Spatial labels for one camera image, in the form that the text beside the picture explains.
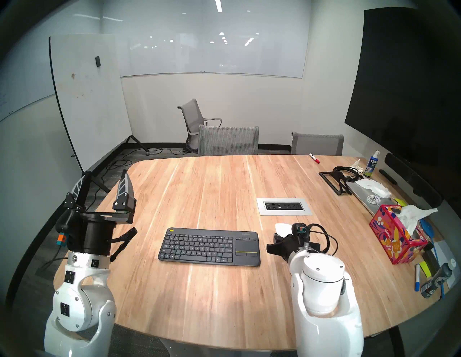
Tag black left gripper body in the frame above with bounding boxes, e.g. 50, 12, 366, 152
55, 207, 136, 255

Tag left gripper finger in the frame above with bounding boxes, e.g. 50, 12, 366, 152
112, 169, 136, 213
64, 171, 92, 211

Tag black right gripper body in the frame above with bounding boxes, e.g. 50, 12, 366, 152
267, 223, 321, 262

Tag silver table power outlet panel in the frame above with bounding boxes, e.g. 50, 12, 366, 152
256, 198, 313, 216

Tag black laptop stand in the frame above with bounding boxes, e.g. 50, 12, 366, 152
319, 171, 353, 196

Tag silver closed laptop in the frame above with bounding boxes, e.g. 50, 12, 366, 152
348, 180, 398, 216

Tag freestanding white whiteboard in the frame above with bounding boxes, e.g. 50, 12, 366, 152
49, 33, 150, 193

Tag colourful floral tissue box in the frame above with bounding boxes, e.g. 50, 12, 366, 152
369, 204, 428, 265

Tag grey mesh chair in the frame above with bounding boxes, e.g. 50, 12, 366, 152
291, 132, 344, 156
198, 125, 259, 156

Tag crumpled white tissue on laptop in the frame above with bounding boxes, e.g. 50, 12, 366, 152
355, 178, 392, 198

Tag grey office chair with armrests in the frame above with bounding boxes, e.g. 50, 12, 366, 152
178, 99, 223, 152

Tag whiteboard cleaner spray bottle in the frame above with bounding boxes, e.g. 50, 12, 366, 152
364, 150, 380, 178

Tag white tissue in box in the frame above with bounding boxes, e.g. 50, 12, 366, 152
398, 204, 439, 234

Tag black video sound bar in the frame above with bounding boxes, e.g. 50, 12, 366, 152
384, 153, 443, 208

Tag grey black spray can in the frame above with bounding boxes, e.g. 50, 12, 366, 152
421, 263, 452, 298

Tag white paper sheet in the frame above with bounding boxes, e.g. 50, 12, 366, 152
430, 239, 456, 268

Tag black strap of left arm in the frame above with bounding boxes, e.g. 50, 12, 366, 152
109, 227, 138, 262

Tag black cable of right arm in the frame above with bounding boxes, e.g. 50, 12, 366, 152
306, 223, 339, 256

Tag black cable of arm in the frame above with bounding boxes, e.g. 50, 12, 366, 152
36, 234, 69, 272
306, 223, 339, 256

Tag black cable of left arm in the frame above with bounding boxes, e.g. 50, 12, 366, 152
36, 234, 69, 272

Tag black floor cables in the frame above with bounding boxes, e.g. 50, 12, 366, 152
101, 146, 198, 171

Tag black wireless keyboard with touchpad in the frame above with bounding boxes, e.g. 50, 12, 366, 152
158, 227, 261, 267

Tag coiled black cable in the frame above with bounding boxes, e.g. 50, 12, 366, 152
333, 166, 363, 181

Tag glass wall whiteboard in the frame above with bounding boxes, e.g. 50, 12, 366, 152
101, 0, 312, 78

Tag large black wall screen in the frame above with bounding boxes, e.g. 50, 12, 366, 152
345, 7, 461, 170

